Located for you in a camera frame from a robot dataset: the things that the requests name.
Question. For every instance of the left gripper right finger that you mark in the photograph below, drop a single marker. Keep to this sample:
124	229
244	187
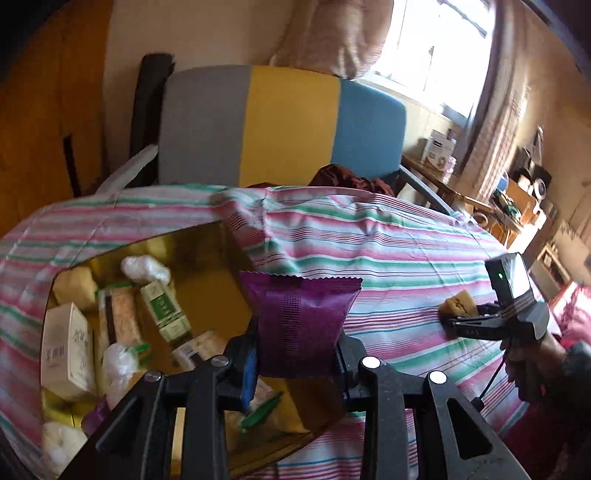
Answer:
349	351

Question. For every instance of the green white small box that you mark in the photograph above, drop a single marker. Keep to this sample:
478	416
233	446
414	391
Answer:
169	318

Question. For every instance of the large white carton box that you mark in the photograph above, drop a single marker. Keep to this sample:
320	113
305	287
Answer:
67	362

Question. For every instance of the wooden bedside desk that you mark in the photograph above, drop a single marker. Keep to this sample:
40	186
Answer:
515	232

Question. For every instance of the cracker packet green ends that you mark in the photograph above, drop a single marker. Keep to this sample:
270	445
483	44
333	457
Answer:
118	320

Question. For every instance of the pink patterned curtain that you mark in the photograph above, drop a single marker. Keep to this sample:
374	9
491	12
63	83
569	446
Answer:
342	38

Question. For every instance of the yellow sponge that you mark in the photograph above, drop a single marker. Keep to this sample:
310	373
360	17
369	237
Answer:
76	286

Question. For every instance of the small yellow sponge wedge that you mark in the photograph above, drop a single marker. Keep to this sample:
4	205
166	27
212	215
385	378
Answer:
462	304

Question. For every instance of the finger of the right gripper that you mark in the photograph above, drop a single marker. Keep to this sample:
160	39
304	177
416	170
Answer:
488	309
453	320

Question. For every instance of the person's right hand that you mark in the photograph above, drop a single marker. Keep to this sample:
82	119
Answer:
533	366

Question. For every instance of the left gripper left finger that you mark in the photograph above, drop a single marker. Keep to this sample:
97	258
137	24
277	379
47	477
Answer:
241	376

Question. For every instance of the white appliance box on desk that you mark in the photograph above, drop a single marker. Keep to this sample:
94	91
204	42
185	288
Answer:
439	149

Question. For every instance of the maroon cloth by headboard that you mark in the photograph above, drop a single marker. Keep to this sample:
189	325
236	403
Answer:
339	176

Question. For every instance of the gold metal tin box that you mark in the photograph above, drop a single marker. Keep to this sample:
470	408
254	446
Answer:
205	263

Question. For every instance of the wooden wardrobe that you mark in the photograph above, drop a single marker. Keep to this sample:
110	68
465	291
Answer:
52	113

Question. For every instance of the cream plush bun toy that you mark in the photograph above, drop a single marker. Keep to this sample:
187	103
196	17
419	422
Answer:
60	443

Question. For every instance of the large yellow sponge block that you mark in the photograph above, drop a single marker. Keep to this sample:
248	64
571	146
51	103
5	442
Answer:
307	405

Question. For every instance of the striped bed sheet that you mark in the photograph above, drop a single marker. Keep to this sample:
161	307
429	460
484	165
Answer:
327	264

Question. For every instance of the black rolled mat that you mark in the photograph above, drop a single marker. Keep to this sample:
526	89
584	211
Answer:
155	69

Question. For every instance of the red fleece sleeve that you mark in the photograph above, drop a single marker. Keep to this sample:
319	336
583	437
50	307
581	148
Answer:
552	440

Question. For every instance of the purple snack packet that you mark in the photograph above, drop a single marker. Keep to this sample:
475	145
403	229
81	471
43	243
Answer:
92	420
299	321

